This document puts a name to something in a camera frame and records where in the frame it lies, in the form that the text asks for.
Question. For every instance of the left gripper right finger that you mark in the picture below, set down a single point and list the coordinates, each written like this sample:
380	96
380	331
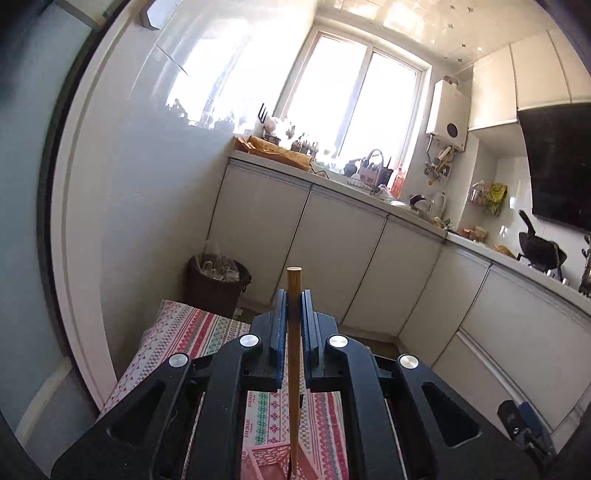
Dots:
402	422

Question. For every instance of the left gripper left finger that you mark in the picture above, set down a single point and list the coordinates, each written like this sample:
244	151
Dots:
185	420

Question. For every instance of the bamboo chopstick one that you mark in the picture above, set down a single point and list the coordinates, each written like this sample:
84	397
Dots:
293	361

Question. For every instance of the white lower kitchen cabinets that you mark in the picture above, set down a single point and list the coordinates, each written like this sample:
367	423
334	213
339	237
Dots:
491	327

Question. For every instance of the pink perforated utensil basket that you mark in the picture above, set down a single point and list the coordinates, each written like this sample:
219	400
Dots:
270	461

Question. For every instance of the patterned striped tablecloth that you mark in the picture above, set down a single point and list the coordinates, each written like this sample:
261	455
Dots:
181	329

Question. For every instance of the dark brown trash bin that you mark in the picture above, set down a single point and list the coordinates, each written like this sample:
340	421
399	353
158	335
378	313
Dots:
210	295

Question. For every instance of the black frying pan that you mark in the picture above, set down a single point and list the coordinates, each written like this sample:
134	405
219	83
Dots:
543	255

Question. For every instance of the white electric kettle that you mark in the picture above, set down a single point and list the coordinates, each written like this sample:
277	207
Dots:
438	205

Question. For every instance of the yellow hanging bag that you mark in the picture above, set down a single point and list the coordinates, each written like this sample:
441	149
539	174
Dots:
495	197

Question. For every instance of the red bottle on counter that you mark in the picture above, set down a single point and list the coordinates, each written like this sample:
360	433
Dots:
398	184

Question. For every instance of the yellow bag on counter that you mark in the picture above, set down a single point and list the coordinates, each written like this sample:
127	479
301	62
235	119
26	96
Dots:
262	148

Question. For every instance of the black range hood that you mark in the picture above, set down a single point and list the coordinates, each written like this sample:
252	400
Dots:
557	140

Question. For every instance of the white upper cabinets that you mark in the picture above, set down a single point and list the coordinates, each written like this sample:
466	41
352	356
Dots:
539	71

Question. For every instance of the white wall water heater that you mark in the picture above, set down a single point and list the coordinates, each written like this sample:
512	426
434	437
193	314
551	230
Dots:
449	115

